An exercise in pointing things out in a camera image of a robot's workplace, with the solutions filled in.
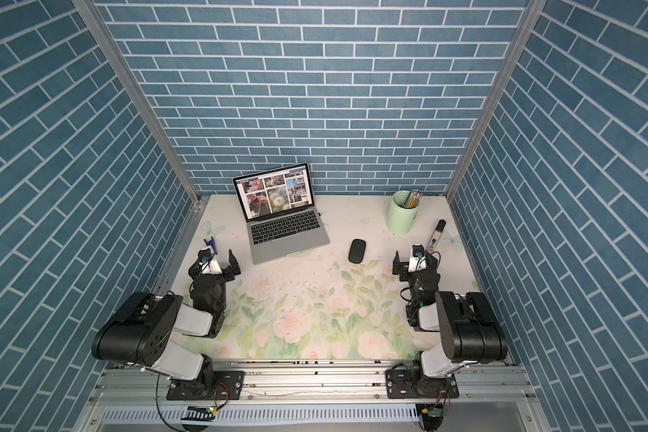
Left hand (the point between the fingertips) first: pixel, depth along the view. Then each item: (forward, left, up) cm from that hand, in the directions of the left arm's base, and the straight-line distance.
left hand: (222, 253), depth 88 cm
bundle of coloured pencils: (+21, -66, +6) cm, 70 cm away
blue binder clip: (+12, +11, -12) cm, 20 cm away
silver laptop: (+28, -13, -6) cm, 31 cm away
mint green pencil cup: (+18, -62, +1) cm, 65 cm away
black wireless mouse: (+8, -46, -10) cm, 48 cm away
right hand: (+1, -65, 0) cm, 65 cm away
